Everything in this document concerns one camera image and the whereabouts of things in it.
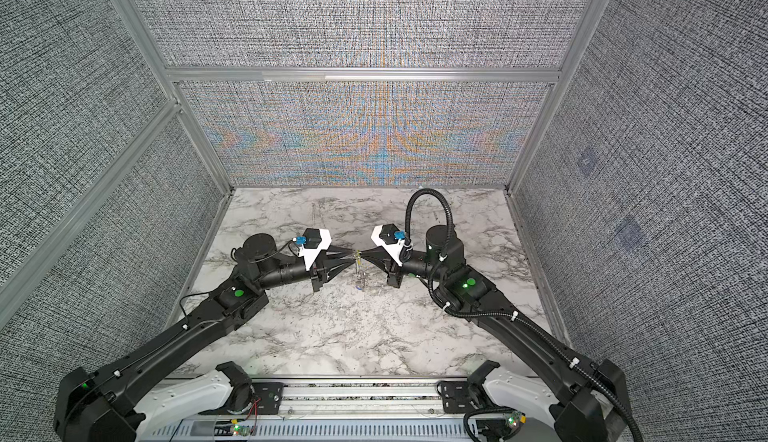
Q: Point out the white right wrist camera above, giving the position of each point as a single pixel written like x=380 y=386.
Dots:
x=390 y=243

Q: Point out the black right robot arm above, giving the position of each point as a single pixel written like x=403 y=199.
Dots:
x=582 y=400

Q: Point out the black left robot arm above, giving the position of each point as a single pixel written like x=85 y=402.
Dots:
x=123 y=401

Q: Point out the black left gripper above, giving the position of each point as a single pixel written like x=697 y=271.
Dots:
x=316 y=272

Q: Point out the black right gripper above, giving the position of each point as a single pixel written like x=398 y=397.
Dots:
x=385 y=260

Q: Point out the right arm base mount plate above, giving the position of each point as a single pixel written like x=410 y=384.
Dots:
x=461 y=397

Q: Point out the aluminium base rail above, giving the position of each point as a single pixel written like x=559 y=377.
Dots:
x=355 y=409

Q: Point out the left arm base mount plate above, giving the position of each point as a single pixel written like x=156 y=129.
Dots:
x=264 y=398

